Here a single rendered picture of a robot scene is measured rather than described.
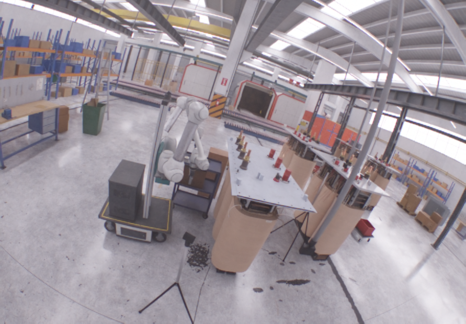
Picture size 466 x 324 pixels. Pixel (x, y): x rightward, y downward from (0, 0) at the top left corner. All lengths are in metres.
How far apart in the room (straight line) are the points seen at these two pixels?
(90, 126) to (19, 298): 4.48
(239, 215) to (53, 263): 2.17
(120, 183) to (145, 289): 1.18
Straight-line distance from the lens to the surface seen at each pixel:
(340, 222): 3.08
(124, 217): 2.50
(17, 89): 5.07
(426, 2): 10.69
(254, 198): 1.50
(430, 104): 10.05
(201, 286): 2.43
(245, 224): 1.84
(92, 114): 5.52
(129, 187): 2.20
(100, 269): 2.45
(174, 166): 1.73
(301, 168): 4.58
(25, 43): 8.44
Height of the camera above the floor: 2.06
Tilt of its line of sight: 17 degrees down
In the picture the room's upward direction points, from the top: 19 degrees clockwise
